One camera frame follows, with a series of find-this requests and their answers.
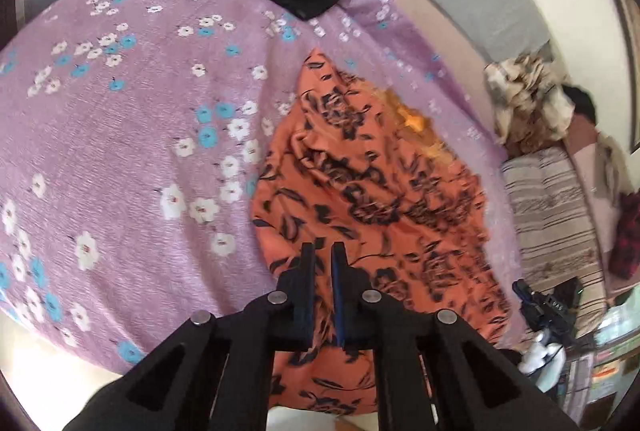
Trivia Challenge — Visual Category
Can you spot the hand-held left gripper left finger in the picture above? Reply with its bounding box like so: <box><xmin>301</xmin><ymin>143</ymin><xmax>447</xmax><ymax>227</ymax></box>
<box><xmin>62</xmin><ymin>240</ymin><xmax>317</xmax><ymax>431</ymax></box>

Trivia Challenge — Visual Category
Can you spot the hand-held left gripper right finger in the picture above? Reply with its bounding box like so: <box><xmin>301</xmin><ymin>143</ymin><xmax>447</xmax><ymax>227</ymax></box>
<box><xmin>330</xmin><ymin>241</ymin><xmax>581</xmax><ymax>431</ymax></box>

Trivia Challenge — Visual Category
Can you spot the orange black floral garment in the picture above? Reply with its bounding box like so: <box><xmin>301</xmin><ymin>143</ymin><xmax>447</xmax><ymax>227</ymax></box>
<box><xmin>250</xmin><ymin>48</ymin><xmax>513</xmax><ymax>417</ymax></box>

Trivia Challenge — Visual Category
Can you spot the striped beige pillow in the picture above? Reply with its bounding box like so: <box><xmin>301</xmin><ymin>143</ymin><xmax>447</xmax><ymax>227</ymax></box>
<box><xmin>501</xmin><ymin>146</ymin><xmax>608</xmax><ymax>337</ymax></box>

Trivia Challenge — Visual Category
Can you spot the red plaid cloth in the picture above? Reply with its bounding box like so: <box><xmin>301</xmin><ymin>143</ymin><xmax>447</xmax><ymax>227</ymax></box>
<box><xmin>607</xmin><ymin>191</ymin><xmax>640</xmax><ymax>282</ymax></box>

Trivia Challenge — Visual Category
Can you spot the dark cloth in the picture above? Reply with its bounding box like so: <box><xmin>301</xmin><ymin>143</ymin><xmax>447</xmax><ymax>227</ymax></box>
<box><xmin>562</xmin><ymin>83</ymin><xmax>598</xmax><ymax>124</ymax></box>

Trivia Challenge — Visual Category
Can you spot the brown cream patterned blanket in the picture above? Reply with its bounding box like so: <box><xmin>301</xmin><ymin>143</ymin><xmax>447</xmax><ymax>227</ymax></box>
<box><xmin>482</xmin><ymin>51</ymin><xmax>576</xmax><ymax>156</ymax></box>

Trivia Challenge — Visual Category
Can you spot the purple floral bed sheet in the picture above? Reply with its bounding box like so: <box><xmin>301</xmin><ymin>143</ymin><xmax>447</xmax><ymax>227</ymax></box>
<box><xmin>0</xmin><ymin>0</ymin><xmax>523</xmax><ymax>374</ymax></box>

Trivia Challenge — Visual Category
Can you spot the pink mattress cover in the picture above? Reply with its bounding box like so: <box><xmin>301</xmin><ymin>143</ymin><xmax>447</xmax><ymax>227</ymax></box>
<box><xmin>367</xmin><ymin>0</ymin><xmax>626</xmax><ymax>272</ymax></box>

